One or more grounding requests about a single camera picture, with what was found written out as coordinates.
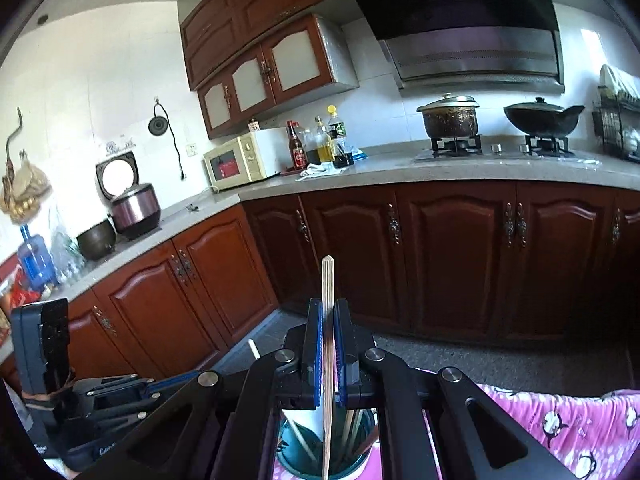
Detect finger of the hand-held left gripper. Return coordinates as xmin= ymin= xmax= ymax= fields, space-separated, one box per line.
xmin=94 ymin=399 xmax=158 ymax=432
xmin=74 ymin=373 xmax=190 ymax=397

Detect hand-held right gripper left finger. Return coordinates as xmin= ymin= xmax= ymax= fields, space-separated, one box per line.
xmin=87 ymin=299 xmax=324 ymax=480

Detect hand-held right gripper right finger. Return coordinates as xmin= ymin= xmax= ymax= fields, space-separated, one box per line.
xmin=335 ymin=299 xmax=576 ymax=480

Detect wooden chopstick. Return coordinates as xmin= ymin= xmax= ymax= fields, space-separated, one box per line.
xmin=341 ymin=409 xmax=357 ymax=463
xmin=321 ymin=255 xmax=335 ymax=480
xmin=286 ymin=421 xmax=320 ymax=464
xmin=356 ymin=430 xmax=379 ymax=463
xmin=351 ymin=409 xmax=366 ymax=461

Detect teal plastic cup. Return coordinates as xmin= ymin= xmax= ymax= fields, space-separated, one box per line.
xmin=274 ymin=406 xmax=377 ymax=479

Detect red food packets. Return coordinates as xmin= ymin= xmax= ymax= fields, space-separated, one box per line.
xmin=0 ymin=264 xmax=32 ymax=343

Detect blue water jug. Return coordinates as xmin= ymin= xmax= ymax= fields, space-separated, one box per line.
xmin=17 ymin=223 xmax=57 ymax=294

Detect brown wooden base cabinet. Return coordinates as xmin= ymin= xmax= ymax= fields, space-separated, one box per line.
xmin=0 ymin=203 xmax=281 ymax=393
xmin=240 ymin=180 xmax=640 ymax=350

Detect clear plastic bags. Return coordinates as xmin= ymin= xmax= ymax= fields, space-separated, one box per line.
xmin=49 ymin=209 xmax=87 ymax=282

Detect dark round metal pot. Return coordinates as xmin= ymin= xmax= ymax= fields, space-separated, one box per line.
xmin=75 ymin=217 xmax=119 ymax=262

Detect hanging dried food bundle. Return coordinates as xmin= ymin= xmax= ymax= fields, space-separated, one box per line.
xmin=0 ymin=107 xmax=54 ymax=224

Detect purple rice cooker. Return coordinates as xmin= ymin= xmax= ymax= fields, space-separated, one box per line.
xmin=95 ymin=150 xmax=162 ymax=240

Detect white cloth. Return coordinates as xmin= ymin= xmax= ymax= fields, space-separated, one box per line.
xmin=298 ymin=162 xmax=347 ymax=181

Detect grey stone countertop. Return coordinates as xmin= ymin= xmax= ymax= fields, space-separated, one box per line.
xmin=0 ymin=146 xmax=640 ymax=361

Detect red label sauce bottle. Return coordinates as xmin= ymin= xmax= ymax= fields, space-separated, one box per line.
xmin=285 ymin=120 xmax=309 ymax=171

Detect cream microwave oven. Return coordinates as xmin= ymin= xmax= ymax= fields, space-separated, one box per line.
xmin=202 ymin=127 xmax=297 ymax=192

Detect clear glass bottle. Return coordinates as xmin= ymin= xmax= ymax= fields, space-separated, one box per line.
xmin=300 ymin=127 xmax=321 ymax=166

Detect dark yellow cap bottle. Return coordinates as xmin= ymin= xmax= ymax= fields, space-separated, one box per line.
xmin=327 ymin=104 xmax=355 ymax=169

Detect yellow cooking oil bottle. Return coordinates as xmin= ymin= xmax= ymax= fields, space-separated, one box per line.
xmin=313 ymin=115 xmax=335 ymax=164

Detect pink penguin printed blanket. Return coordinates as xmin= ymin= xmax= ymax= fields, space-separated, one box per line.
xmin=416 ymin=367 xmax=640 ymax=480

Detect gas stove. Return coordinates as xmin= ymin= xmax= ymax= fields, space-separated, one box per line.
xmin=411 ymin=134 xmax=577 ymax=162

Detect lidded cooking pot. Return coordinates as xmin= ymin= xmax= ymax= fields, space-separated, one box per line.
xmin=416 ymin=92 xmax=481 ymax=140

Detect black wok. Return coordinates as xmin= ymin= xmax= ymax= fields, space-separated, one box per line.
xmin=503 ymin=96 xmax=586 ymax=139

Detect black range hood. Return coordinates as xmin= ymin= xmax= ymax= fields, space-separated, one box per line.
xmin=350 ymin=0 xmax=566 ymax=99

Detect black dish rack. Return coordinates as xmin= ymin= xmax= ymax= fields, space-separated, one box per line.
xmin=592 ymin=63 xmax=640 ymax=167

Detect small wall ornament shelf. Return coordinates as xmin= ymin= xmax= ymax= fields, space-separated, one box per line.
xmin=104 ymin=134 xmax=139 ymax=157

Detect black wall cable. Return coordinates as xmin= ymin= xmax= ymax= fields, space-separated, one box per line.
xmin=148 ymin=101 xmax=189 ymax=181

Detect glass door wall cabinet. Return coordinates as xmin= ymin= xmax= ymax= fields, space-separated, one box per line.
xmin=197 ymin=13 xmax=361 ymax=141

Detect brown wooden wall cabinet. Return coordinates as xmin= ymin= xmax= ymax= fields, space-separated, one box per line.
xmin=178 ymin=0 xmax=353 ymax=92

